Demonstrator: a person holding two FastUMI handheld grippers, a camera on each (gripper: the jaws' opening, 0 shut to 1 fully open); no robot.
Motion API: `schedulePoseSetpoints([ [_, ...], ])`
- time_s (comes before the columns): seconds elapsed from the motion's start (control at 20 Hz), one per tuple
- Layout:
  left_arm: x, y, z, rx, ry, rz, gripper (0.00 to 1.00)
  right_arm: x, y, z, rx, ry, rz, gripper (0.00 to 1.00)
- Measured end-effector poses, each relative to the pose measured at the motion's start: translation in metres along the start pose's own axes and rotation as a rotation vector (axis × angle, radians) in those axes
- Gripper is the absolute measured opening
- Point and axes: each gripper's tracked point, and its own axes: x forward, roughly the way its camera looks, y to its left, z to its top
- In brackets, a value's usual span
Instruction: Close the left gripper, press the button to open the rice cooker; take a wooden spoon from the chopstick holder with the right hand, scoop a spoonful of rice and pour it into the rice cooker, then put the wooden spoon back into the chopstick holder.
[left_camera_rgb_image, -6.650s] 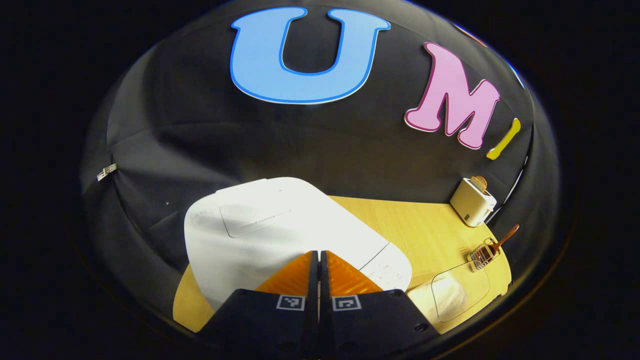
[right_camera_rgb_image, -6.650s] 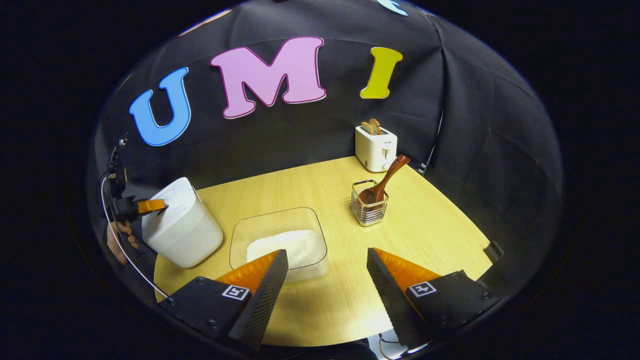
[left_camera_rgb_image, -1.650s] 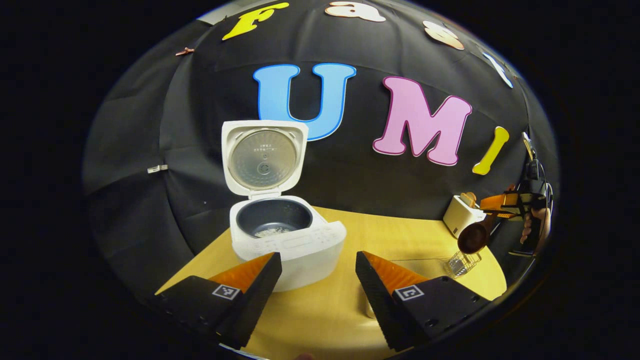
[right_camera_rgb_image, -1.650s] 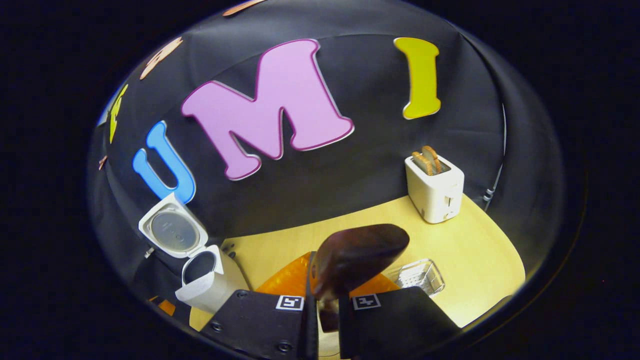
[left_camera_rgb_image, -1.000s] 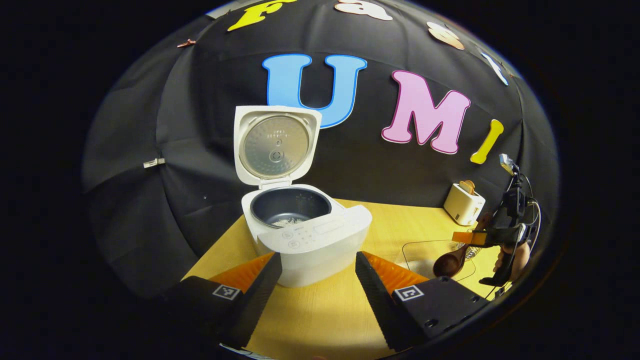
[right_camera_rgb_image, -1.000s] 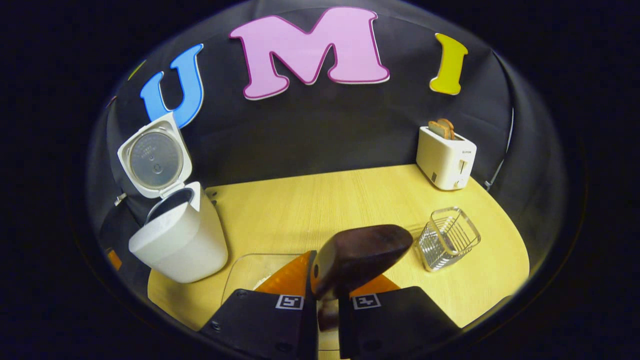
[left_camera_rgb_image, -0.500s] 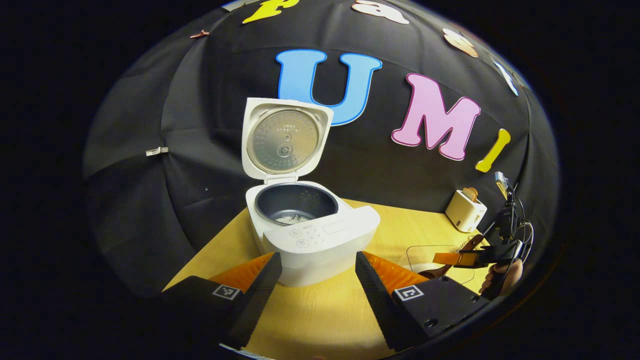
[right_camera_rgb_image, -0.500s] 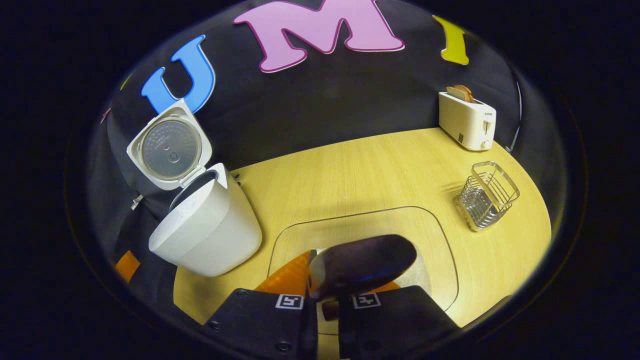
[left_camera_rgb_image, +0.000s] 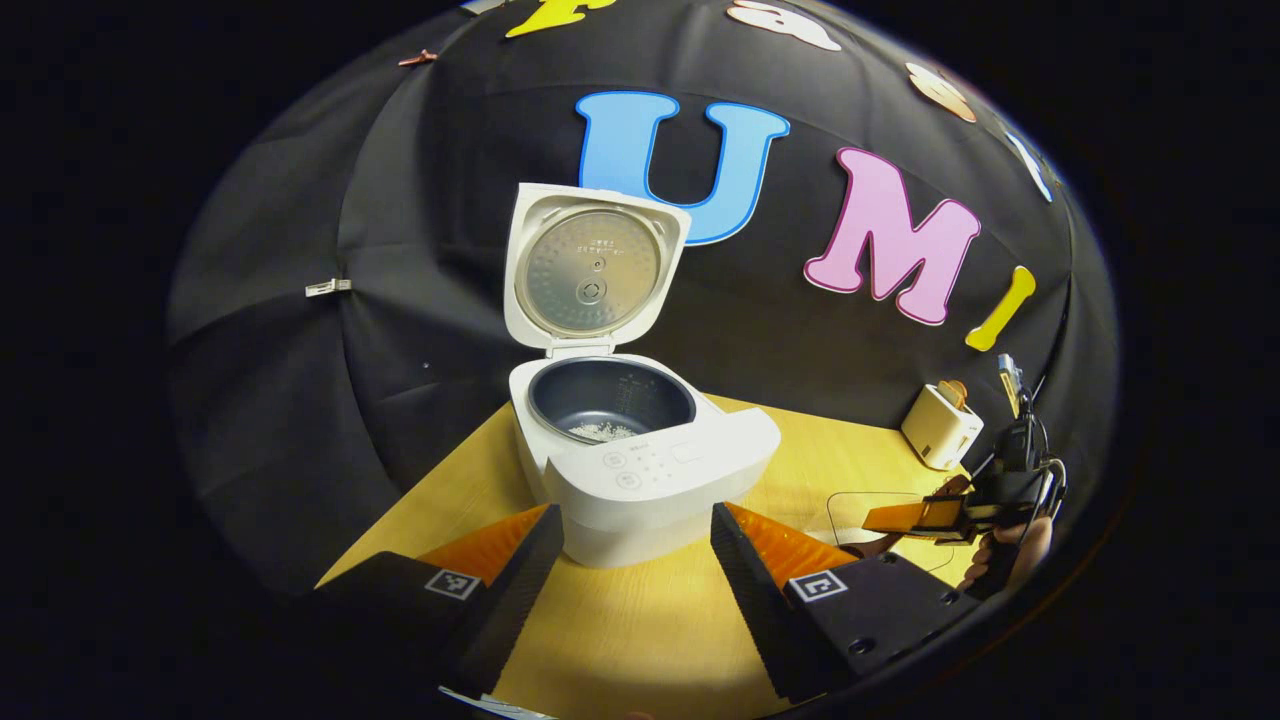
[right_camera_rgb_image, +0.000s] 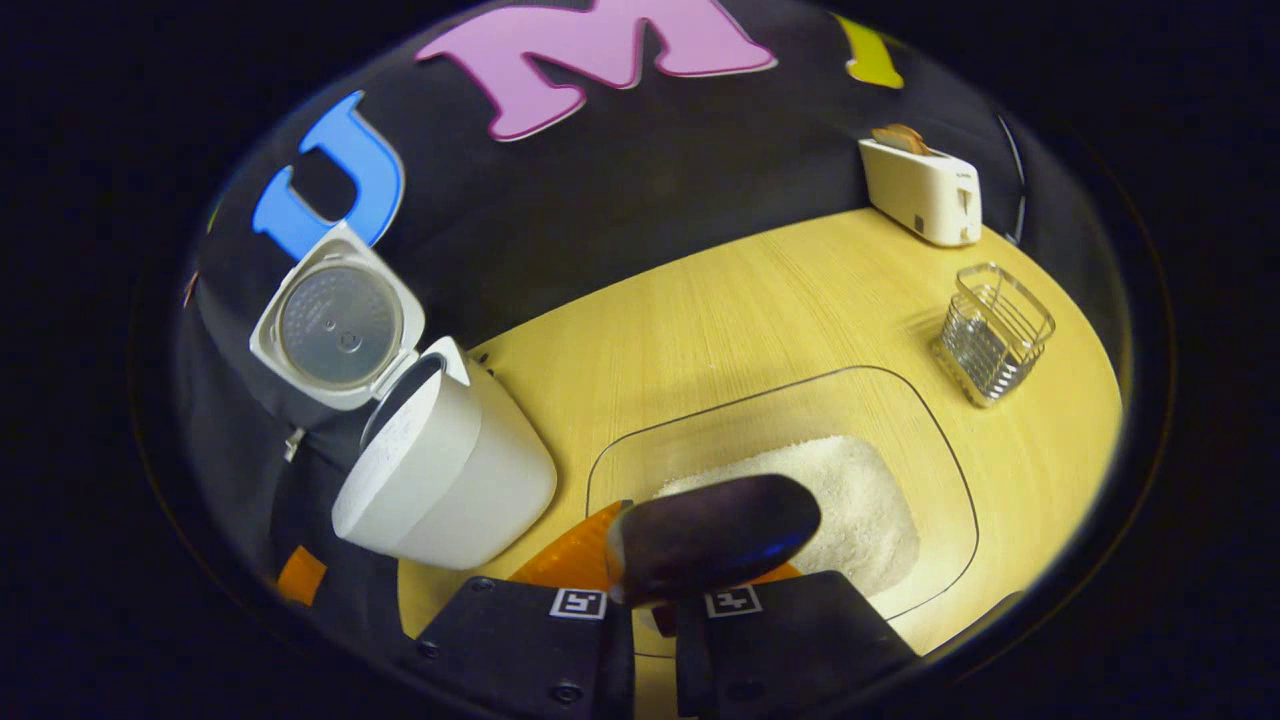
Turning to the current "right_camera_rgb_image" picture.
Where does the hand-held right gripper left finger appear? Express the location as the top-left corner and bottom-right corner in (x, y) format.
(414, 499), (637, 720)

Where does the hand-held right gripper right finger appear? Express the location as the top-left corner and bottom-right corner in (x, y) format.
(674, 563), (923, 720)

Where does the brown wooden spoon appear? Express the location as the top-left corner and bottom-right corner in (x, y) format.
(604, 474), (824, 637)

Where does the white rice cooker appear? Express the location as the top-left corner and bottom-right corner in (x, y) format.
(249, 221), (559, 572)

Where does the metal wire chopstick holder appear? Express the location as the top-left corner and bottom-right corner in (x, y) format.
(933, 261), (1057, 409)

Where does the clear plastic container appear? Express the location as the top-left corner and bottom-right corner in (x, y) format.
(584, 364), (982, 661)

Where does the black backdrop cloth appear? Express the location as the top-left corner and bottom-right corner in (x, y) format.
(180, 0), (1131, 611)

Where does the white toaster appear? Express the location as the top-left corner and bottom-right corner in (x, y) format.
(857, 135), (984, 249)

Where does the black cable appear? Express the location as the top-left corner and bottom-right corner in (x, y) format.
(994, 110), (1030, 247)

